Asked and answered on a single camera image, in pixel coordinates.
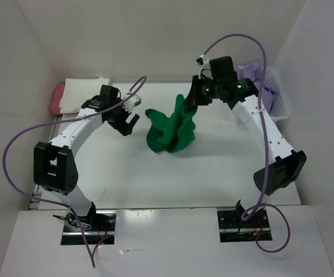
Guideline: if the cream white t shirt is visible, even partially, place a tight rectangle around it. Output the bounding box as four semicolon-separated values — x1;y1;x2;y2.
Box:
60;77;111;114

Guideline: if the white plastic basket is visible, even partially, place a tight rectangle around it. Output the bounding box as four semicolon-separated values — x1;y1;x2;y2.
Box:
242;65;294;122

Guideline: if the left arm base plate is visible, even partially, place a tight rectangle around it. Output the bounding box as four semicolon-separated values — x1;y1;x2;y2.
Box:
53;209;117;246

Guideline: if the green t shirt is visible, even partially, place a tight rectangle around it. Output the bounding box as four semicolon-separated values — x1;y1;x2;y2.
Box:
145;94;198;154

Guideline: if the purple t shirt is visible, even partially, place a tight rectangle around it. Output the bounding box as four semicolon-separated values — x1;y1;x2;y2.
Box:
234;62;280;112

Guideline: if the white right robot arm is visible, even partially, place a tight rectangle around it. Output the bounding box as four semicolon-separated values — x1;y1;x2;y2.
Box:
184;55;307;227

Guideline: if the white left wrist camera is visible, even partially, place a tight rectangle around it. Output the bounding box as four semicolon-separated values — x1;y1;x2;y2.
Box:
123;95;142;113

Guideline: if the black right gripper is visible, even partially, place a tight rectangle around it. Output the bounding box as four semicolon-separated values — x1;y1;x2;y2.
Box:
183;74;221;106

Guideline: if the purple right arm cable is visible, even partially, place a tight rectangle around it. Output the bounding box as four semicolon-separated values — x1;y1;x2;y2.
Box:
201;33;291;253

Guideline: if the red t shirt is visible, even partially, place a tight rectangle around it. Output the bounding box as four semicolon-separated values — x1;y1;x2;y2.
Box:
49;83;65;116

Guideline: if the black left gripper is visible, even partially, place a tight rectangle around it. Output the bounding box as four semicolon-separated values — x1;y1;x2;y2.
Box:
106;99;139;136

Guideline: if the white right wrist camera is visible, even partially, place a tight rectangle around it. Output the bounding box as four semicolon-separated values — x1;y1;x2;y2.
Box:
196;54;210;79

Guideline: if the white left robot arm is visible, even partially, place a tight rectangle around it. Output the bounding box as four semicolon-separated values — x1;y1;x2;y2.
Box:
34;85;142;231

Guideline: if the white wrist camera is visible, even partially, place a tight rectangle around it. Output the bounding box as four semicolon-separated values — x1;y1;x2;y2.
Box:
123;95;142;113
196;54;210;79

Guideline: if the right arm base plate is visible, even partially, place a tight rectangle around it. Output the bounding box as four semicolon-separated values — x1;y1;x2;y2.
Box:
217;208;272;243

